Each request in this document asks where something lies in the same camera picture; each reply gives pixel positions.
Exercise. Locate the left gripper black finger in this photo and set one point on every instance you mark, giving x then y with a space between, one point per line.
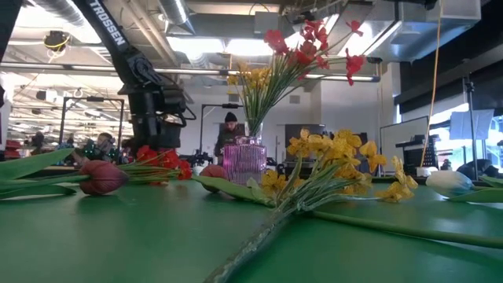
139 122
169 135

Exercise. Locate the red artificial flower bunch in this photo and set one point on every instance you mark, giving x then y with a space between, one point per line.
308 51
169 159

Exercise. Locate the white artificial tulip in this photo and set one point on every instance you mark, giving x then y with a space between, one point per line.
448 182
198 170

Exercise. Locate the yellow artificial flower bunch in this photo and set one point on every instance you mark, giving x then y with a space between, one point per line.
255 76
338 149

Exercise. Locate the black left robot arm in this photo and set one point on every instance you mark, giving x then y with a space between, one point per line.
114 35

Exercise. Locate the pink glass vase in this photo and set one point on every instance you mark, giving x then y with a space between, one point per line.
243 161

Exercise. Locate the clear glass vase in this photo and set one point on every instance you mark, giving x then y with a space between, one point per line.
253 129

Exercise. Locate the person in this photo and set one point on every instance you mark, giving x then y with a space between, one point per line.
37 140
230 135
477 168
103 143

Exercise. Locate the long ceiling light bar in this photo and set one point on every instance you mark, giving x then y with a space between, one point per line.
78 67

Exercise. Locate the black ceiling device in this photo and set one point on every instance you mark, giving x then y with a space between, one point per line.
56 40

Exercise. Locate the green table mat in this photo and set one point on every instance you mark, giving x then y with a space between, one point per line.
118 243

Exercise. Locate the dark monitor screen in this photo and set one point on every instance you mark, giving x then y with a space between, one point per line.
306 131

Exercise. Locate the whiteboard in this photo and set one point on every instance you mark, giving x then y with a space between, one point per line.
402 145

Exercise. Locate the black shelf cart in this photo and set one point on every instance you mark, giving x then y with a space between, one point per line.
416 155

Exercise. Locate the white container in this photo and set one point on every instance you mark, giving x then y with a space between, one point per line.
426 171

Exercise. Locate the white diffuser panel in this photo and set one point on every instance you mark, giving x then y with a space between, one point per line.
471 123

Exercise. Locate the black light stand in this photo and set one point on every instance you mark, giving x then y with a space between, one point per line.
470 94

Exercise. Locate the silver round air duct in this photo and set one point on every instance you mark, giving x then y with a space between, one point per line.
177 13

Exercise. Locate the large silver box duct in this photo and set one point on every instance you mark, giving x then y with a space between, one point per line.
412 35

